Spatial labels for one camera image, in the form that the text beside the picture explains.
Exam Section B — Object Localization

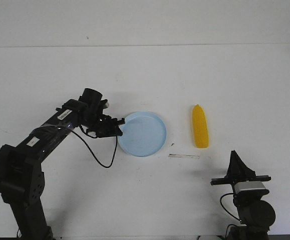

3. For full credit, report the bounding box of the light blue round plate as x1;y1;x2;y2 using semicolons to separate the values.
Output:
118;111;167;157

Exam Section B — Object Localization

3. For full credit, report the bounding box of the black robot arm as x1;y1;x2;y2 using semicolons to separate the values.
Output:
0;88;125;240
210;150;276;240

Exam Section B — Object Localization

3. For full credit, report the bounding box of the yellow corn cob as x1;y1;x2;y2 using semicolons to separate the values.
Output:
192;104;209;149

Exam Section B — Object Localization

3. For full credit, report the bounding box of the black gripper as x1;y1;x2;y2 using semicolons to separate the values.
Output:
86;115;125;138
210;150;271;186

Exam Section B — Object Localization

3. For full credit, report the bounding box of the clear tape strip on table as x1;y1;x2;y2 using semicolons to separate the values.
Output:
168;153;200;159

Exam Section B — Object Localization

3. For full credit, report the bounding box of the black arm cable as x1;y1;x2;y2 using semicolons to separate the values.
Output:
219;192;240;222
72;126;118;169

